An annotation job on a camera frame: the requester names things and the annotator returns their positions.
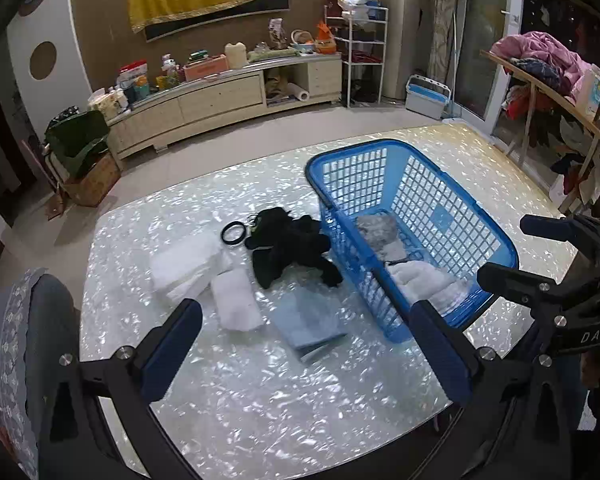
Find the patterned curtain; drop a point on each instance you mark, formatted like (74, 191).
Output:
(442, 20)

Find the grey cloth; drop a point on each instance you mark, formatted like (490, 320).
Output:
(377, 232)

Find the small white cloth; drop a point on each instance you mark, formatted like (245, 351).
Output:
(235, 300)

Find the beige plastic jug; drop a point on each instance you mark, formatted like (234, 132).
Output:
(236, 56)

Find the blue plastic laundry basket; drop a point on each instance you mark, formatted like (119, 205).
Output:
(350, 280)

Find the beige television cabinet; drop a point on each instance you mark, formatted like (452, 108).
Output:
(220, 102)

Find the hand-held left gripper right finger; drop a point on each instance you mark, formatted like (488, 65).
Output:
(442, 355)

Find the large white cloth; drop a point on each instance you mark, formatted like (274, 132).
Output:
(185, 270)

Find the brown round wall disc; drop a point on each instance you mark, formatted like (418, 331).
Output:
(42, 60)

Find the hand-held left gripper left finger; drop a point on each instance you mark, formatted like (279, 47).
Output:
(172, 345)

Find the light blue cloth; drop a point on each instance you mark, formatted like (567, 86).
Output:
(307, 320)

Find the wooden clothes rack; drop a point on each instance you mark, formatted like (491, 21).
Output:
(545, 90)

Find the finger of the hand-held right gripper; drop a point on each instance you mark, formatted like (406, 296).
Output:
(555, 227)
(515, 285)

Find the pastel printed bag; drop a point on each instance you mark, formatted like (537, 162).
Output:
(587, 90)

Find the white towel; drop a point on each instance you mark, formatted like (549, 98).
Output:
(420, 280)

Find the cream patterned box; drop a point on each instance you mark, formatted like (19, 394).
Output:
(107, 105)

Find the white paper roll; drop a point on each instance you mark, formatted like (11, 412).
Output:
(300, 92)

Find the brown wicker box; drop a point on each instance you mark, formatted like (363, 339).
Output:
(92, 182)

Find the black garment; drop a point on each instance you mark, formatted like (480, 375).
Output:
(285, 250)

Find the red and white pack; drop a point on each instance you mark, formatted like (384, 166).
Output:
(132, 72)

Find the glass sliding door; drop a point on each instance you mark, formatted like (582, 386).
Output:
(485, 45)

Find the pink box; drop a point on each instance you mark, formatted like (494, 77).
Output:
(205, 67)

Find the white metal shelf rack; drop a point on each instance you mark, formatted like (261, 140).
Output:
(365, 42)

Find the orange bag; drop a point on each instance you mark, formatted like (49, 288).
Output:
(325, 40)

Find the blue and white mop bucket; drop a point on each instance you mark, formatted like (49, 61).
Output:
(425, 102)

